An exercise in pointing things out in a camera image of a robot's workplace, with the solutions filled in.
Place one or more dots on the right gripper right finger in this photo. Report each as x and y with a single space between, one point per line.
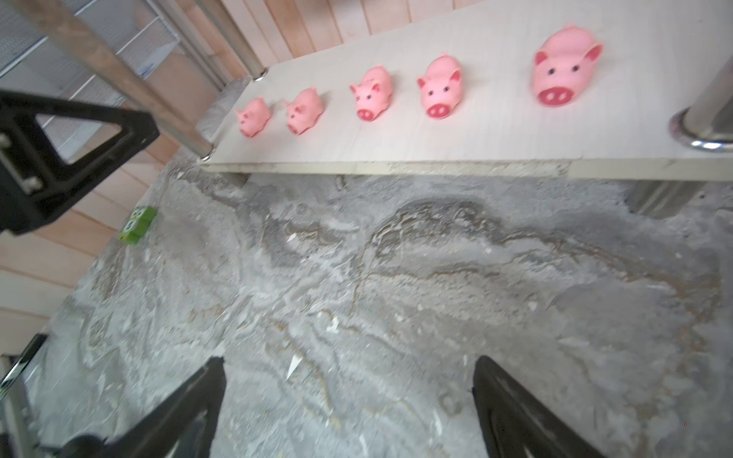
514 423

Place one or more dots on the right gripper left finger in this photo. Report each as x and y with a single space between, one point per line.
183 425

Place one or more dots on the pink pig toy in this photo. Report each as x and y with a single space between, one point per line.
303 113
253 118
564 66
373 94
441 87

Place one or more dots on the green frog block toy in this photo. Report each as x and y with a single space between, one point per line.
137 225

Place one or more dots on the white two-tier shelf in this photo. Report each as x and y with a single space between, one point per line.
657 112

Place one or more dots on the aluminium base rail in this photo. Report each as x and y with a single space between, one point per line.
18 433

